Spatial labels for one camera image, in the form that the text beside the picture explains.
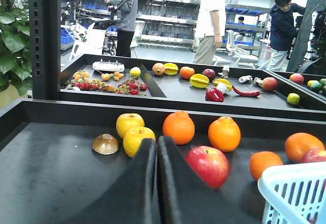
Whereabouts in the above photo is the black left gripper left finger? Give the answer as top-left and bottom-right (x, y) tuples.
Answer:
(65, 138), (156, 223)

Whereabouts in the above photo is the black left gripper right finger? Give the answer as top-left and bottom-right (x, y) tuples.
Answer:
(157, 136), (260, 223)

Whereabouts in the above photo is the light blue plastic basket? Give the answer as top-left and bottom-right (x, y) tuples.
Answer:
(257, 162), (325, 223)

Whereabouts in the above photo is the red apple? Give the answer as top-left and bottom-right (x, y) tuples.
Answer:
(301, 149), (326, 163)
(186, 146), (230, 190)

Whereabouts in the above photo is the yellow pear fruit back left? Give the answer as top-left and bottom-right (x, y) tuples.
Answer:
(123, 126), (156, 158)

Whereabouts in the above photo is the orange back left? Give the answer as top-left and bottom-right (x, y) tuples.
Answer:
(162, 110), (195, 145)

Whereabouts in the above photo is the orange back centre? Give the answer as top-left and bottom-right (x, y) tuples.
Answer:
(208, 116), (241, 152)

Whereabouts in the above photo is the small orange centre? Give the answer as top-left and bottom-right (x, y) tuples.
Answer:
(250, 151), (283, 181)

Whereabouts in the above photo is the black wood fruit display table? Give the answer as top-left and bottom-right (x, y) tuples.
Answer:
(1, 99), (325, 223)

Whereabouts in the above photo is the red bell pepper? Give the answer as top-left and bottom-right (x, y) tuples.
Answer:
(205, 87), (224, 102)

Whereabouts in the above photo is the white garlic bulb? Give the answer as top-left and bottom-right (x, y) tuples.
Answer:
(216, 83), (229, 94)

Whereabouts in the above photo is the rear black display tray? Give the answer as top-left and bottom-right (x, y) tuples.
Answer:
(60, 54), (325, 122)

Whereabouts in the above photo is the orange behind centre apple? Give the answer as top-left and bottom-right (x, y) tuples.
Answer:
(285, 132), (325, 162)

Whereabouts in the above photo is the red chili pepper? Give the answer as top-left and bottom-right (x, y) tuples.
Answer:
(232, 86), (260, 97)

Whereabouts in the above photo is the white device on tray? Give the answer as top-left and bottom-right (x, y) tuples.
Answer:
(92, 60), (125, 72)

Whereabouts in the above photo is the person in white shirt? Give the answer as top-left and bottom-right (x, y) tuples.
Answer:
(193, 0), (226, 65)

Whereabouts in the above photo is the green potted plant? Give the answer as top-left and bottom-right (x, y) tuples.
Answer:
(1, 0), (32, 96)

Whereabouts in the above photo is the person in grey jacket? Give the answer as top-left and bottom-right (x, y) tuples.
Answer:
(116, 0), (138, 58)

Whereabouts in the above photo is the person in dark jacket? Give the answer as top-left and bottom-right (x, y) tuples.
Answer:
(266, 0), (306, 71)

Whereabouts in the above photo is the black metal rack post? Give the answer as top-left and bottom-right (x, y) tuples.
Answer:
(29, 0), (60, 100)

